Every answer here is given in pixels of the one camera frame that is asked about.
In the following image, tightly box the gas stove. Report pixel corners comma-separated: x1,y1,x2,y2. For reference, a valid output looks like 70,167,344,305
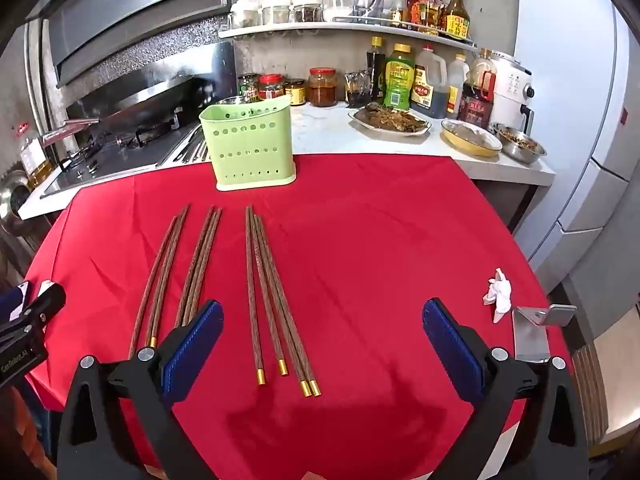
42,124,196,197

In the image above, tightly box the wooden chopstick gold tip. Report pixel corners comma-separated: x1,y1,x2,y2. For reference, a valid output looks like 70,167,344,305
245,206,266,386
181,207,221,326
253,214,314,398
174,206,215,327
255,216,322,396
248,211,288,376
145,205,190,348
128,216,178,358

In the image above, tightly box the green sauce bottle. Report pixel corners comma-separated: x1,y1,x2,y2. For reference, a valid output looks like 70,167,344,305
383,44,416,110

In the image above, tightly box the crumpled white tissue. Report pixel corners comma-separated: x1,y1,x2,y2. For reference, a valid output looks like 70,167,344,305
483,268,512,324

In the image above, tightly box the white wall shelf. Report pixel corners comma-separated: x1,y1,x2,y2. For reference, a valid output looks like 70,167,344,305
218,22,480,54

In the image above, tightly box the plate of cooked food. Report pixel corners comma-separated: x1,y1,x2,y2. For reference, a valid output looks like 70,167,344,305
349,102,431,136

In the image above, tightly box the brown sauce glass jar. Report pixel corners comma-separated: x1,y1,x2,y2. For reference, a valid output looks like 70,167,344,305
307,67,337,107

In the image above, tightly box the steel wok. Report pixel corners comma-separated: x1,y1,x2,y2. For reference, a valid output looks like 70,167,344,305
41,74,209,148

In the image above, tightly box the clear glass jar red lid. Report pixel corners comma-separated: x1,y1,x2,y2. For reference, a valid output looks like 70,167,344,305
322,0,354,22

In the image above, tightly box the white refrigerator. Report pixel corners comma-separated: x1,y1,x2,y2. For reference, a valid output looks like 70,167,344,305
514,0,639,292

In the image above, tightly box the yellow bowl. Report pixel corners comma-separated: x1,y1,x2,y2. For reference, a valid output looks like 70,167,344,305
440,119,502,158

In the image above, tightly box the large soy sauce jug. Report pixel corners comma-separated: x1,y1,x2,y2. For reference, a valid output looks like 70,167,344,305
410,44,449,119

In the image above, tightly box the white kitchen appliance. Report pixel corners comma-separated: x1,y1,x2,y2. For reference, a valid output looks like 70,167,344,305
482,49,535,131

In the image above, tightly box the red lid chili jar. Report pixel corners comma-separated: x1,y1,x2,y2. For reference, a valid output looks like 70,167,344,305
258,73,285,100

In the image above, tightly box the metal bracket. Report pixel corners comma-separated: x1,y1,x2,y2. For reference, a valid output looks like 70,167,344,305
511,304,577,363

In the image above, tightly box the cooking oil bottle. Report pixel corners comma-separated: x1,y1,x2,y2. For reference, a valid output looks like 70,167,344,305
17,122,53,190

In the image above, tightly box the green plastic utensil holder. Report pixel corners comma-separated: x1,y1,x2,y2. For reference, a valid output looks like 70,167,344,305
200,96,296,192

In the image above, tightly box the range hood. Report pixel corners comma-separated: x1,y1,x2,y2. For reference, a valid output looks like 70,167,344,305
27,0,231,86

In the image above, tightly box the red tablecloth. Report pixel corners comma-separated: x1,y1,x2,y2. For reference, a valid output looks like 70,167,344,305
28,155,547,479

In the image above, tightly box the dark soy sauce bottle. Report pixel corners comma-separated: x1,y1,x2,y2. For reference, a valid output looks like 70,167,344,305
367,36,386,103

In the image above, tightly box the brown vinegar bottle on shelf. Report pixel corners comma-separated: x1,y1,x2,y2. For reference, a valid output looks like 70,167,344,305
440,0,470,40

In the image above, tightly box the steel bowl with food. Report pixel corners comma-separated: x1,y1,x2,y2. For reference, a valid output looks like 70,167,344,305
489,124,547,165

